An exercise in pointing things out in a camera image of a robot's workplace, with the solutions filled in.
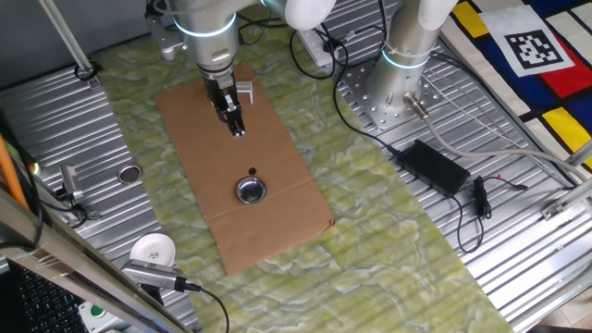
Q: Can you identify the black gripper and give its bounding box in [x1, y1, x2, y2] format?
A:
[203, 72, 246, 138]

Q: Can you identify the small metal cup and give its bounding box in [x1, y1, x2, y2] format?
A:
[235, 176, 268, 205]

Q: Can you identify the white power strip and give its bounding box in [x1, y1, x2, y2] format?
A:
[295, 27, 343, 66]

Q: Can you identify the brown cardboard sheet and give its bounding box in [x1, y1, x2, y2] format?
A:
[154, 62, 337, 278]

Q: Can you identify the small steel dish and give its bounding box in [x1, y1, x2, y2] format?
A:
[117, 162, 143, 185]

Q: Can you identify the white ceramic flower dish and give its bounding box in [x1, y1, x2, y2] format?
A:
[129, 232, 177, 267]

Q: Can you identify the aluminium pole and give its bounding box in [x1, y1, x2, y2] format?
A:
[39, 0, 104, 89]

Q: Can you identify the green marble pattern mat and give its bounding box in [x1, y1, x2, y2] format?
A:
[92, 4, 514, 333]

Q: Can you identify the black power adapter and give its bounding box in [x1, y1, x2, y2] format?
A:
[396, 139, 472, 199]

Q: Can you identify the orange tube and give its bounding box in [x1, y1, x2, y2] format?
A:
[0, 133, 30, 212]

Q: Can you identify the grey green button box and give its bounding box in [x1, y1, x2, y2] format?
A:
[78, 300, 133, 333]

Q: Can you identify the bundled black adapter lead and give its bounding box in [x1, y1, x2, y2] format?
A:
[455, 174, 531, 254]

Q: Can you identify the black keyboard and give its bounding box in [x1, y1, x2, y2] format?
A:
[13, 263, 89, 333]

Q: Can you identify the white fiducial marker sheet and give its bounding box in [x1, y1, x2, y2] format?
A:
[478, 4, 576, 79]

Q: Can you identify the colourful block pattern cloth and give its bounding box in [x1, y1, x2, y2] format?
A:
[438, 0, 592, 170]

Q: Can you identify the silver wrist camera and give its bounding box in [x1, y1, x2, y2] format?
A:
[146, 13, 189, 61]

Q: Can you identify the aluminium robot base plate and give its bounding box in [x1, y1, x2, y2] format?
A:
[339, 59, 445, 130]

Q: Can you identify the black power cable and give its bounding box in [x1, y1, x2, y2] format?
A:
[289, 22, 399, 157]

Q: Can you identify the black camera cable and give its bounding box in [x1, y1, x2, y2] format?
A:
[174, 276, 231, 333]

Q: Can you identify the small grey clamped camera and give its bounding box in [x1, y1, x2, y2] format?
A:
[55, 164, 89, 204]

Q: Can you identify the silver ribbed camera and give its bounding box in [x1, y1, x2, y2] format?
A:
[120, 258, 186, 306]

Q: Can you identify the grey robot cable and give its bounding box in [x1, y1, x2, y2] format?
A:
[402, 91, 592, 182]

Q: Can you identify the aluminium frame beam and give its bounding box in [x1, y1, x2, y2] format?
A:
[0, 187, 193, 333]

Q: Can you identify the aluminium frame profile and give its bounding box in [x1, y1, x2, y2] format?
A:
[540, 138, 592, 221]

